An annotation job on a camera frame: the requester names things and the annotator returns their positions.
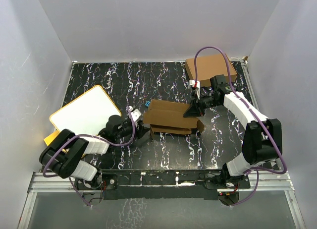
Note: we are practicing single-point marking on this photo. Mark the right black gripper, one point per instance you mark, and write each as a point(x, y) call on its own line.
point(192, 110)

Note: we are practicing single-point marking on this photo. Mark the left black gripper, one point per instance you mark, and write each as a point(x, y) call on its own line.
point(141, 129)

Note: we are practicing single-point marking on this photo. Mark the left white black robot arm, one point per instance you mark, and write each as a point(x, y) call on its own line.
point(63, 156)

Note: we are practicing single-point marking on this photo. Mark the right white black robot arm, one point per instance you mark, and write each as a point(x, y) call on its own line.
point(262, 141)

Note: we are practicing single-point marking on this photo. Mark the closed brown cardboard box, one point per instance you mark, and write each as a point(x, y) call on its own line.
point(208, 67)

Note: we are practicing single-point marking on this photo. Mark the white board yellow rim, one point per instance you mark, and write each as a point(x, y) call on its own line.
point(87, 114)

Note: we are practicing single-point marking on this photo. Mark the yellow flat board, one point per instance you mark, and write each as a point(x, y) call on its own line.
point(53, 139)

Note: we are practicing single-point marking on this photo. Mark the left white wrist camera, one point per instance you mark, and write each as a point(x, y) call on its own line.
point(135, 113)

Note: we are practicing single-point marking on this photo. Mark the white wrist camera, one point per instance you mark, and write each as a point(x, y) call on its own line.
point(135, 113)
point(195, 87)

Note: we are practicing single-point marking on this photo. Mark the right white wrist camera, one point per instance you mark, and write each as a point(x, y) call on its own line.
point(195, 87)

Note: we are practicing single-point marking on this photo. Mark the aluminium frame rail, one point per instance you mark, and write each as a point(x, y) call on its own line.
point(262, 181)

